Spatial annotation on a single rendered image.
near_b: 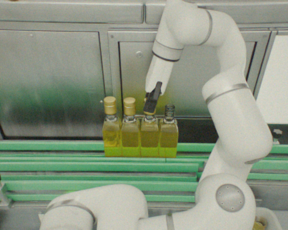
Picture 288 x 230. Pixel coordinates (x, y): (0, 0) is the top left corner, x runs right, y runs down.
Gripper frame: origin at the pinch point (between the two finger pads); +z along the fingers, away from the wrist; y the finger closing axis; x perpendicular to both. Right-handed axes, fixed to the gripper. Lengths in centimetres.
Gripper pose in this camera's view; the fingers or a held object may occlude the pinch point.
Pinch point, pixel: (150, 102)
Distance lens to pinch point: 75.8
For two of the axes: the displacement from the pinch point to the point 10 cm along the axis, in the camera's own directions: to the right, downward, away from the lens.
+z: -2.6, 7.9, 5.6
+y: -0.3, 5.7, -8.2
